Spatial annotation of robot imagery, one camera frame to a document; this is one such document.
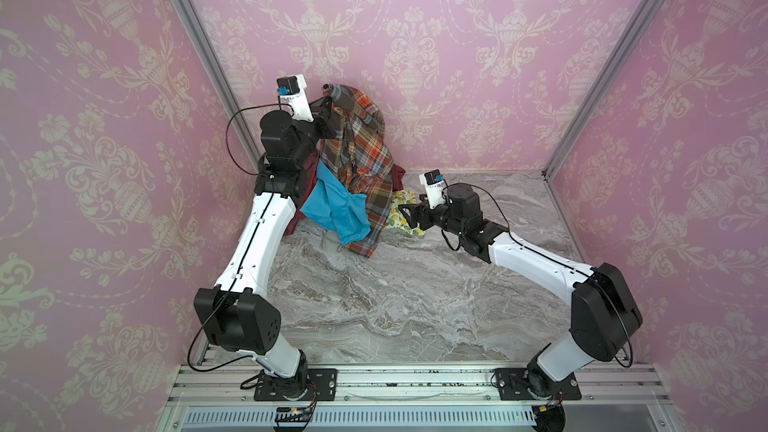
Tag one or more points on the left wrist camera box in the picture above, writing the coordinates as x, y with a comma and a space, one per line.
292, 91

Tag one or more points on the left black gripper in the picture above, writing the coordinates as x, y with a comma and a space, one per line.
321, 123

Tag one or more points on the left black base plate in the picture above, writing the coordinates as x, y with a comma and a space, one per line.
314, 384

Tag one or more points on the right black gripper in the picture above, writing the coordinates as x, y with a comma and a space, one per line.
424, 215

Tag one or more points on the lemon print cloth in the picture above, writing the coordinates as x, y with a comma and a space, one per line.
395, 220

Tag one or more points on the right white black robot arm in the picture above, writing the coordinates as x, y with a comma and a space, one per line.
604, 315

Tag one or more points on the red plaid cloth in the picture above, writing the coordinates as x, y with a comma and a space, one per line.
360, 159

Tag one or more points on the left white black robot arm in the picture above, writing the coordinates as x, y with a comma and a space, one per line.
235, 313

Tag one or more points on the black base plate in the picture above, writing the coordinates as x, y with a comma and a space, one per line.
314, 384
519, 384

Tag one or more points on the aluminium corner post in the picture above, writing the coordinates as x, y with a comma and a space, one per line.
194, 26
638, 22

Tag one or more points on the maroon cloth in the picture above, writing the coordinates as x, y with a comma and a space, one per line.
397, 174

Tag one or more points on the teal blue cloth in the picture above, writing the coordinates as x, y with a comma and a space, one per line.
332, 207

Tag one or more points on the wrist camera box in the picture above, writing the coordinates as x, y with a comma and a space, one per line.
434, 185
292, 91

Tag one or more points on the aluminium front rail frame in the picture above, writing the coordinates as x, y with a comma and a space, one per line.
426, 397

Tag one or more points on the right aluminium corner post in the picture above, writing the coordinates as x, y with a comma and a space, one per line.
638, 22

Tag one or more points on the small electronics board with wires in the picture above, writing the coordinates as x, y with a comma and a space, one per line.
293, 419

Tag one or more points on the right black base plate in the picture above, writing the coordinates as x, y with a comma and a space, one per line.
519, 384

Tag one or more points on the left aluminium corner post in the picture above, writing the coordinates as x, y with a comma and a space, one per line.
194, 26

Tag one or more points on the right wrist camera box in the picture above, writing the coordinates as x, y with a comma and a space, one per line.
434, 185

